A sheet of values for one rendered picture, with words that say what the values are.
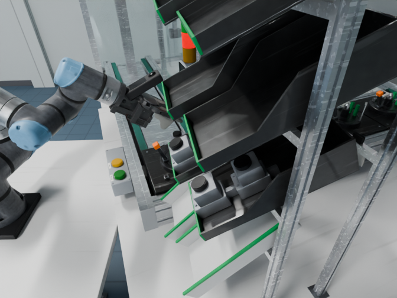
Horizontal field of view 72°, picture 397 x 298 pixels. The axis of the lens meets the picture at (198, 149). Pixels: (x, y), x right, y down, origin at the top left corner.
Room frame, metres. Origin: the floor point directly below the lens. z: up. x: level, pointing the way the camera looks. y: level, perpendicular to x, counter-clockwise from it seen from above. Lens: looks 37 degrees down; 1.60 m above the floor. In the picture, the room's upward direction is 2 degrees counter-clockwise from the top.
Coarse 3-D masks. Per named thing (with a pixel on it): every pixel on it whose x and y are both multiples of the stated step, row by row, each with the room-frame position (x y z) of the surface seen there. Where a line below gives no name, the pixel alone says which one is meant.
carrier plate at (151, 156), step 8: (144, 152) 0.82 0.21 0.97; (152, 152) 0.82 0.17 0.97; (144, 160) 0.77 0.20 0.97; (152, 160) 0.77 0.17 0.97; (152, 168) 0.73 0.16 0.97; (160, 168) 0.73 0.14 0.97; (152, 176) 0.68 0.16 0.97; (160, 176) 0.68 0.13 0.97; (152, 184) 0.64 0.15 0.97; (160, 184) 0.64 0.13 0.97; (168, 184) 0.64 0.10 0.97; (160, 192) 0.61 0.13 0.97
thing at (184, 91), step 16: (288, 16) 0.45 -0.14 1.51; (256, 32) 0.44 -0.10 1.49; (272, 32) 0.45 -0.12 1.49; (224, 48) 0.57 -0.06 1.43; (240, 48) 0.44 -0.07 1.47; (192, 64) 0.56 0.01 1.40; (208, 64) 0.56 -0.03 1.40; (224, 64) 0.44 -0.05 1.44; (240, 64) 0.44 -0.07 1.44; (176, 80) 0.55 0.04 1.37; (192, 80) 0.53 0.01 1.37; (208, 80) 0.50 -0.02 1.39; (224, 80) 0.44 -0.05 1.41; (176, 96) 0.50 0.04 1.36; (192, 96) 0.43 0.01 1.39; (208, 96) 0.43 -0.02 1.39; (176, 112) 0.42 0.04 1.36
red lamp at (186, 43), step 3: (183, 33) 0.96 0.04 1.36; (186, 33) 0.96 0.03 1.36; (183, 36) 0.96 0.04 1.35; (186, 36) 0.96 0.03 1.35; (183, 39) 0.96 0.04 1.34; (186, 39) 0.96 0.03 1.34; (189, 39) 0.95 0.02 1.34; (183, 42) 0.96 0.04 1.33; (186, 42) 0.96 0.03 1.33; (189, 42) 0.95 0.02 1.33; (192, 42) 0.96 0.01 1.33; (183, 45) 0.96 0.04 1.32; (186, 45) 0.96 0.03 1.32; (189, 45) 0.95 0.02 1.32; (192, 45) 0.96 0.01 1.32
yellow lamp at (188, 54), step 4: (184, 48) 0.96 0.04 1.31; (188, 48) 0.96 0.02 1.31; (192, 48) 0.96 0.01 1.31; (184, 52) 0.96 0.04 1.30; (188, 52) 0.95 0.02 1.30; (192, 52) 0.96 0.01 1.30; (184, 56) 0.96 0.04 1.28; (188, 56) 0.95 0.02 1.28; (192, 56) 0.96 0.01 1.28; (184, 60) 0.96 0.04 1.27; (188, 60) 0.95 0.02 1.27; (192, 60) 0.96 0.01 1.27; (196, 60) 0.97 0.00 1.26
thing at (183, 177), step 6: (168, 144) 0.54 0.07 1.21; (192, 168) 0.43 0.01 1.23; (198, 168) 0.43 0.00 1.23; (174, 174) 0.43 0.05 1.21; (180, 174) 0.42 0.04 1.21; (186, 174) 0.42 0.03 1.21; (192, 174) 0.43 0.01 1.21; (198, 174) 0.43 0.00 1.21; (180, 180) 0.42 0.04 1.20; (186, 180) 0.42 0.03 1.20
